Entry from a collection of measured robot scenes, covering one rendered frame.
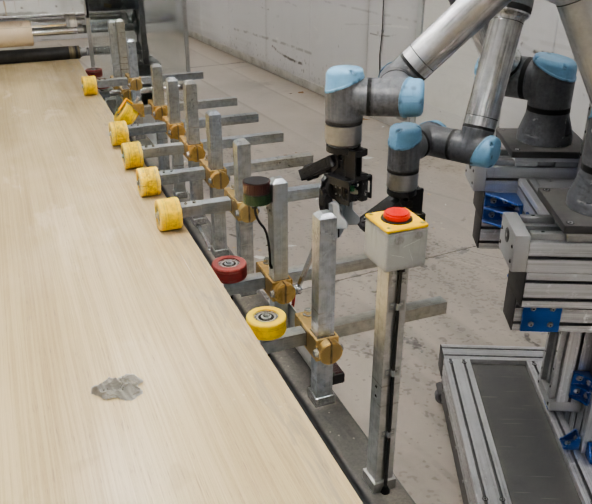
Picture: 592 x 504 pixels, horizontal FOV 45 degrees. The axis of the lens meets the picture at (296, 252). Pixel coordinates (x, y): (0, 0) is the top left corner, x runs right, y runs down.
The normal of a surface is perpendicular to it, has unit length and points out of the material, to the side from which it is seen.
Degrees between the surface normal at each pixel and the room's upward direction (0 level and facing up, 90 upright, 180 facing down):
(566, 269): 90
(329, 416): 0
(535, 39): 90
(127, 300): 0
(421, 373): 0
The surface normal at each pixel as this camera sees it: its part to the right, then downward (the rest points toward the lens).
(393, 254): 0.37, 0.41
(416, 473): 0.00, -0.90
